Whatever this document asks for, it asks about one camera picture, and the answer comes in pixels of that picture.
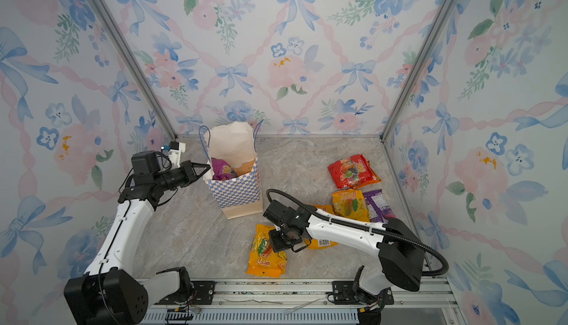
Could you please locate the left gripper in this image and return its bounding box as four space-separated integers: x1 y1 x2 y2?
158 161 212 192

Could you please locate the purple grape candy bag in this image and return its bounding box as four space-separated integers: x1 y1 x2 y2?
211 158 238 181

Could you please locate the yellow mango candy bag top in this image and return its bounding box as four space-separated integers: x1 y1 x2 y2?
246 224 288 278

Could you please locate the yellow mango candy bag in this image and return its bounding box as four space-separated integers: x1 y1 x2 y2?
332 189 370 222
305 205 338 250
246 224 288 278

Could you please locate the blue checkered paper bag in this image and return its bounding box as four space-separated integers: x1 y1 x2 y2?
198 121 263 219

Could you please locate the orange kraft snack pouch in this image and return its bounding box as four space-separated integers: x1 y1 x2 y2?
235 159 257 177

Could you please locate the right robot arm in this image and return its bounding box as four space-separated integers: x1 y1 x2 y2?
263 200 425 305

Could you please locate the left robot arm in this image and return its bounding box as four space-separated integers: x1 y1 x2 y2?
64 155 210 324

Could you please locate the yellow mango candy bag front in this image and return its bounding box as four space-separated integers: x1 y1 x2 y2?
305 205 338 250

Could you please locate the yellow mango candy bag right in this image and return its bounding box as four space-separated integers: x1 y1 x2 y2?
332 189 370 222

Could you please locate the red fruit candy bag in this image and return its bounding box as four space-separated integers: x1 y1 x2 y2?
328 154 382 190

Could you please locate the purple small snack packet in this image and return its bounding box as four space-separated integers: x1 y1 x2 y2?
363 190 396 223

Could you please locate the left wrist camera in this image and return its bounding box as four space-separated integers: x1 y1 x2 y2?
161 141 186 168

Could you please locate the left aluminium corner post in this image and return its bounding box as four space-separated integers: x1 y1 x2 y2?
88 0 178 141

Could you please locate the aluminium corner post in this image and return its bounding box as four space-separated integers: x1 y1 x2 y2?
88 0 178 141
380 0 458 144

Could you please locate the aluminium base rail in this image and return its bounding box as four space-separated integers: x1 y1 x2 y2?
141 278 465 324

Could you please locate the black corrugated cable conduit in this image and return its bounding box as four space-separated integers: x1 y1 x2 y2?
265 188 450 277

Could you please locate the right aluminium corner post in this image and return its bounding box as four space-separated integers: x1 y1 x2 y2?
380 0 458 144

